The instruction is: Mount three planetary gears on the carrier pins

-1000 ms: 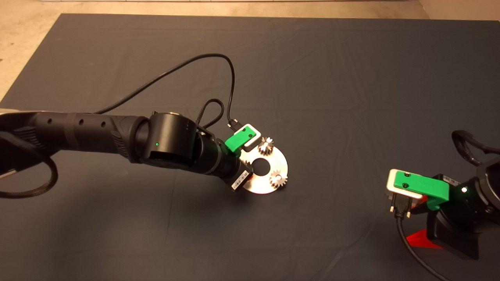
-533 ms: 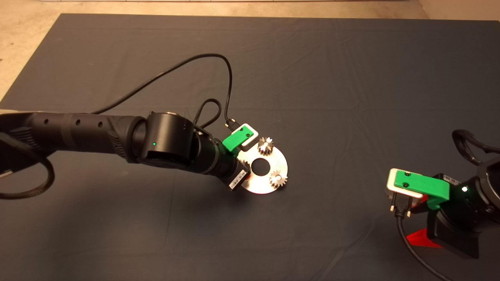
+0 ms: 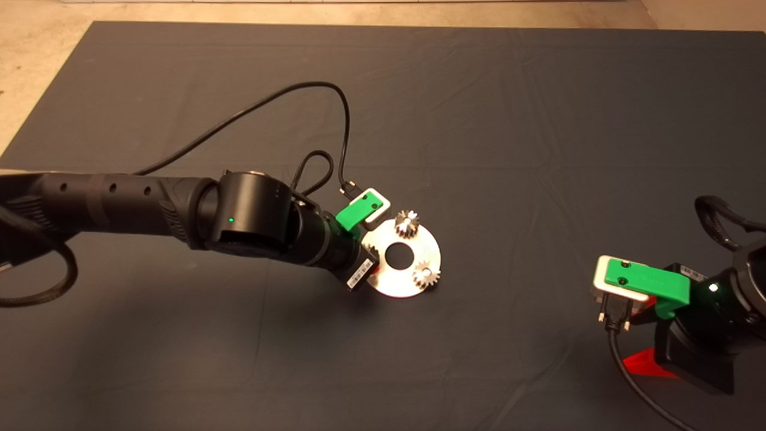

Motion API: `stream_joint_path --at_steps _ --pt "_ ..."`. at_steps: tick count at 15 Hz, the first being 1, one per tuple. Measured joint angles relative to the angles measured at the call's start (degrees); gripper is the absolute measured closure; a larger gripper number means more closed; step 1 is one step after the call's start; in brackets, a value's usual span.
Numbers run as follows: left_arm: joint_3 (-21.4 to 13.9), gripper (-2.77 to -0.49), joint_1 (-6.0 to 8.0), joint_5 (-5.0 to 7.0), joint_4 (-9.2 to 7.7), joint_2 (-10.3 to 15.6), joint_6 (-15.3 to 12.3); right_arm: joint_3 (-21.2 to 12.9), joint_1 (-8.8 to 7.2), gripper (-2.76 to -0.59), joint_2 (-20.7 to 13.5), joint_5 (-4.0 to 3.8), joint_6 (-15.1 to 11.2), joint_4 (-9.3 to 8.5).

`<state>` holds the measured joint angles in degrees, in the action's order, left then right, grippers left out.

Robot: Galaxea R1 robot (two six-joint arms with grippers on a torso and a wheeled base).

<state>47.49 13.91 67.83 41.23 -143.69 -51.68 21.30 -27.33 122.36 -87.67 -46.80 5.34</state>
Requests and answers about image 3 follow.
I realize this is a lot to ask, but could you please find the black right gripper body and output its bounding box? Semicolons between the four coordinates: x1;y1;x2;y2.
655;263;749;394

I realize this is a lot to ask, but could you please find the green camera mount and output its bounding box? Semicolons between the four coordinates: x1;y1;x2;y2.
604;259;692;320
335;193;384;235

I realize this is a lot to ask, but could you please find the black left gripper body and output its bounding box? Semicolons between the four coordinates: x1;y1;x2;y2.
326;218;379;292

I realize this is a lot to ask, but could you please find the thick braided black cable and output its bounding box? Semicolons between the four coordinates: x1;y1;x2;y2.
0;207;78;308

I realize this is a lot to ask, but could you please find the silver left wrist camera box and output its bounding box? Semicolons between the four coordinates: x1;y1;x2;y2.
340;180;391;231

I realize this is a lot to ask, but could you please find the dark steel planetary gear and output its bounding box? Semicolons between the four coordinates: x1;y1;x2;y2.
395;210;422;239
413;261;442;291

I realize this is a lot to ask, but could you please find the green left camera mount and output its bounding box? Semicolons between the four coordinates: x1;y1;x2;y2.
335;193;384;235

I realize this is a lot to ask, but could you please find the green right camera mount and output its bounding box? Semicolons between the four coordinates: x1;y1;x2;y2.
604;259;692;320

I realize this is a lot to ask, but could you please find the round metal carrier plate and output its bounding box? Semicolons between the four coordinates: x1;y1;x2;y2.
361;218;442;298

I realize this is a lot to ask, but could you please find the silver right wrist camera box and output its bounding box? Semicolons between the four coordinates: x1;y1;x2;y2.
591;256;656;333

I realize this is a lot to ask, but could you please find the dark grey table cloth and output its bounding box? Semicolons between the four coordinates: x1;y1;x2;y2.
0;21;766;431

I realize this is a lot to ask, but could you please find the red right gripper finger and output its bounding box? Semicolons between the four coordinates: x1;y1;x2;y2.
631;299;659;324
622;349;680;379

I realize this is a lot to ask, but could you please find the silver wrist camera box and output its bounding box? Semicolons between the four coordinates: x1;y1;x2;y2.
340;180;391;231
591;256;656;333

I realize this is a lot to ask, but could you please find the braided black left arm cable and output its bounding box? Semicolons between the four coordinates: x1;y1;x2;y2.
292;150;335;195

